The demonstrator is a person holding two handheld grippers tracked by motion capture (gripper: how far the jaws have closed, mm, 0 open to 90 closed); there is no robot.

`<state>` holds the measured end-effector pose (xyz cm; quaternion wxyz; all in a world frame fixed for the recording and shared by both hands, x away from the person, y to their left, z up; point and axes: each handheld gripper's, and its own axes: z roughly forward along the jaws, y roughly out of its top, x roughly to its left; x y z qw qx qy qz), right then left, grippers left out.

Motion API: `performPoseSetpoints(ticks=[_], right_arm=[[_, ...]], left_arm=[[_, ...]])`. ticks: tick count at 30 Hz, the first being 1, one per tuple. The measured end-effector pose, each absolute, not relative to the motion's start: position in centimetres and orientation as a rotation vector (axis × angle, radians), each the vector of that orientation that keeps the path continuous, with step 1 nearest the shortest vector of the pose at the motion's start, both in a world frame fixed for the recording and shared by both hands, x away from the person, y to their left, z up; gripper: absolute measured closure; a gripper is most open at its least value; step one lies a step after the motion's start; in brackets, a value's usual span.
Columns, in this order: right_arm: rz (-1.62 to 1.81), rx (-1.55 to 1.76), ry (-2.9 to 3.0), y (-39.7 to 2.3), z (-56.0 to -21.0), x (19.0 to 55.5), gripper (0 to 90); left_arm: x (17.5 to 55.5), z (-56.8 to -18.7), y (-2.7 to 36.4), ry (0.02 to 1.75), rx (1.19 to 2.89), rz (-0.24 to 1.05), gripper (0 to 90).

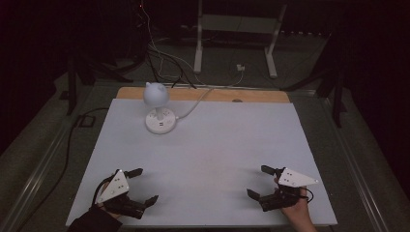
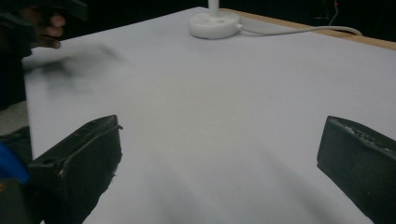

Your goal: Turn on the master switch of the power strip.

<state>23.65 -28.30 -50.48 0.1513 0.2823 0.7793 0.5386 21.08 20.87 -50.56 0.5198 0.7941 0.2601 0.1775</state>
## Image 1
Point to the person's right hand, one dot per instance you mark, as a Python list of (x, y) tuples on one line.
[(299, 211)]

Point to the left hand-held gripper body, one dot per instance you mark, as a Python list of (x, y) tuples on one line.
[(116, 187)]

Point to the white cat-eared desk lamp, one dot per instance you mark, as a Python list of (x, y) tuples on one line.
[(157, 106)]

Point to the black stand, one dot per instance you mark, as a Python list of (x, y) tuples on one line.
[(71, 90), (336, 100)]

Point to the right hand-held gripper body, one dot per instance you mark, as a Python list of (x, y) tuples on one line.
[(291, 179)]

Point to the white plug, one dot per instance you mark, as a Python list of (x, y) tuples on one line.
[(240, 67)]

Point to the black square floor box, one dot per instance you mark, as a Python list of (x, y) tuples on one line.
[(86, 121)]

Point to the white table mat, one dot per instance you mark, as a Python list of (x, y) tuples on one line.
[(209, 151)]

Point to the metal floor rail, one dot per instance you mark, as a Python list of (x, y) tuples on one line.
[(35, 180), (356, 167)]

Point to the white metal stand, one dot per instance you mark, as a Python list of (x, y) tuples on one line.
[(198, 48)]

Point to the person's left hand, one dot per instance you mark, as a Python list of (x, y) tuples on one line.
[(111, 213)]

